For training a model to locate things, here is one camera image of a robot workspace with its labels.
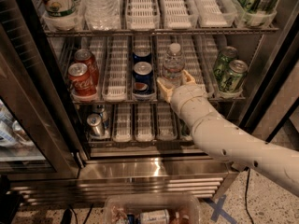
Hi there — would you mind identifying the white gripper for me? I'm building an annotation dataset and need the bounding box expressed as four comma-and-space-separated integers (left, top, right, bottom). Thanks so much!
157, 69, 222, 125

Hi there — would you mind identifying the clear plastic water bottle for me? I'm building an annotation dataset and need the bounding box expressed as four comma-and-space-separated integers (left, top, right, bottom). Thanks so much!
161, 43, 185, 87

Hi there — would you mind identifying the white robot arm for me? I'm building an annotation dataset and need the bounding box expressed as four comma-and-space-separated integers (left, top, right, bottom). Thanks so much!
156, 71, 299, 196

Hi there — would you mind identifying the rear silver can bottom shelf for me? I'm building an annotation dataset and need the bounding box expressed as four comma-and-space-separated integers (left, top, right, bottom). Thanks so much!
93, 105, 109, 130

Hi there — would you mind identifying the silver can shelf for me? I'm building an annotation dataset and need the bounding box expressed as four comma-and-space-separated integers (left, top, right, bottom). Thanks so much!
93, 105, 109, 130
87, 113, 105, 136

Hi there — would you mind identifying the front silver can bottom shelf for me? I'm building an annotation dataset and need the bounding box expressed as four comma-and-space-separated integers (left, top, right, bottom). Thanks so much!
87, 113, 105, 136

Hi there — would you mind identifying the large water bottle top shelf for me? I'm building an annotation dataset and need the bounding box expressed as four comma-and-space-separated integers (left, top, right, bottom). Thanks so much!
83, 0, 121, 31

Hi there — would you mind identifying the glass fridge door left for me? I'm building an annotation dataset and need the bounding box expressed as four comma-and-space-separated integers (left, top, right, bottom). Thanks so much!
0, 0, 80, 180

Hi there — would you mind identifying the front blue Pepsi can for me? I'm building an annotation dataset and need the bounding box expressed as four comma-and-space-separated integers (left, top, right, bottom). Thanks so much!
133, 62, 153, 94

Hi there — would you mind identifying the blue pepsi can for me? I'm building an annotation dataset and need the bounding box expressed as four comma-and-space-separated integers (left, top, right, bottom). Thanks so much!
133, 47, 151, 63
133, 62, 153, 94

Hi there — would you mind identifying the rear blue Pepsi can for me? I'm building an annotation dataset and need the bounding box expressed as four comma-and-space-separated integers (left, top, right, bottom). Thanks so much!
133, 47, 151, 63

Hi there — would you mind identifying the rear green soda can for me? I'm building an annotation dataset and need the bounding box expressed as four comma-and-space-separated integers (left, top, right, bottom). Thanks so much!
213, 46, 238, 81

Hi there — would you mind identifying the green soda can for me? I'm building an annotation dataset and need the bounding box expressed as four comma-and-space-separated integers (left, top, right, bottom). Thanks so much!
213, 46, 238, 81
219, 60, 248, 93

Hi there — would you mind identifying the front green soda can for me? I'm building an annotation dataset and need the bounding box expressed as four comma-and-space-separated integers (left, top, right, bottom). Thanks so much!
219, 60, 248, 93

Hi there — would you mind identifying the front red Coca-Cola can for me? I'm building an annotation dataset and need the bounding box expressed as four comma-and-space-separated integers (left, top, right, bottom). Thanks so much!
68, 63, 96, 96

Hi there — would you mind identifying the red coca-cola can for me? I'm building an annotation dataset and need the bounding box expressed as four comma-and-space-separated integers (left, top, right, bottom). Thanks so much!
68, 63, 96, 96
74, 49, 99, 86

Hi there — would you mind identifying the rear red Coca-Cola can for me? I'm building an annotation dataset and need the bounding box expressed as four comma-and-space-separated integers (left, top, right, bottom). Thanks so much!
74, 49, 99, 86

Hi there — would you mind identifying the clear plastic bin on floor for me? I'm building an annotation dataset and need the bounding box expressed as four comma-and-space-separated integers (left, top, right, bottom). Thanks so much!
103, 192, 201, 224

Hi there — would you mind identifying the black cable on floor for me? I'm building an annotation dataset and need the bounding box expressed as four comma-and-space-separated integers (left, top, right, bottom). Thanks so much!
244, 168, 256, 224

